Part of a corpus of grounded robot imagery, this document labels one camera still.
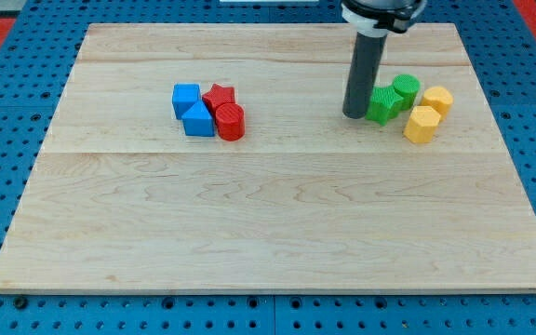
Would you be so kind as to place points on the green star block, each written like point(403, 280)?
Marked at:
point(384, 104)

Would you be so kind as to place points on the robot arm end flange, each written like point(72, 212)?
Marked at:
point(376, 18)

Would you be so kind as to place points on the red star block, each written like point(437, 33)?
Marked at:
point(217, 96)

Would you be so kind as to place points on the red cylinder block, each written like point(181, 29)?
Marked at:
point(230, 121)

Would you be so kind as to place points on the blue triangle block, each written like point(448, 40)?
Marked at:
point(197, 121)

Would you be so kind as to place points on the blue cube block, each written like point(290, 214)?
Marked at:
point(184, 96)

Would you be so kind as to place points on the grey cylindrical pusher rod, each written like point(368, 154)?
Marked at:
point(363, 71)

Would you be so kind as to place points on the light wooden board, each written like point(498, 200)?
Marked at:
point(121, 201)

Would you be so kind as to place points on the yellow hexagon block lower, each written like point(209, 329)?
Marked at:
point(422, 124)

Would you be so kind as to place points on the green cylinder block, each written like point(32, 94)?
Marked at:
point(407, 87)

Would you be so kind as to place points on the yellow pentagon block upper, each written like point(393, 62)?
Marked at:
point(439, 98)

